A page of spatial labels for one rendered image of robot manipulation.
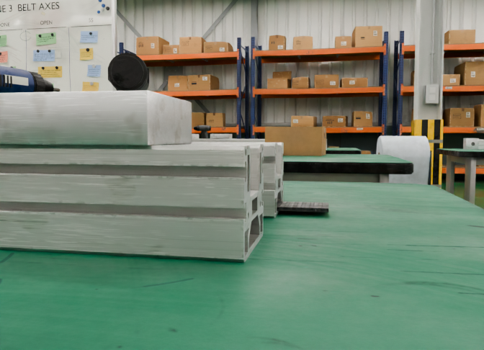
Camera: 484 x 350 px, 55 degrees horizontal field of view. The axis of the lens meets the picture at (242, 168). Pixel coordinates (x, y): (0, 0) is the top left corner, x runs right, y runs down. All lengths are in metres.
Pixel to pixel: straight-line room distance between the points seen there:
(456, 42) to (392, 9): 1.80
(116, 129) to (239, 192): 0.10
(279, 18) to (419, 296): 11.04
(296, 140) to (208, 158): 2.09
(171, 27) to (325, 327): 11.68
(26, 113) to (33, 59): 3.58
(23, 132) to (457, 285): 0.32
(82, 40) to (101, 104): 3.41
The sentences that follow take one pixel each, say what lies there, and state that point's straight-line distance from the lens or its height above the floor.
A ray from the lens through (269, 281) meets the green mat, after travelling 0.30.
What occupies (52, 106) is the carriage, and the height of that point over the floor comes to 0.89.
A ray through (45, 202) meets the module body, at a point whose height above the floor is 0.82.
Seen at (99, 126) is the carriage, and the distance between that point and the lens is 0.36.
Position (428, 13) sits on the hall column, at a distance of 6.34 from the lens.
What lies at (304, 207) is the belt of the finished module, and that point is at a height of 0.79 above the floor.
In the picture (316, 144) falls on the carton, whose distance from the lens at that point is 2.40.
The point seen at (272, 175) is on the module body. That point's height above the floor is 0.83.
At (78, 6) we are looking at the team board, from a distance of 3.84.
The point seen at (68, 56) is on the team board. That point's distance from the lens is 3.82.
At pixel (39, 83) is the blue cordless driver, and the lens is 0.97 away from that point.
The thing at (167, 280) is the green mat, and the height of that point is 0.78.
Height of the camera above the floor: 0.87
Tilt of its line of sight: 4 degrees down
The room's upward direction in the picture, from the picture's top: straight up
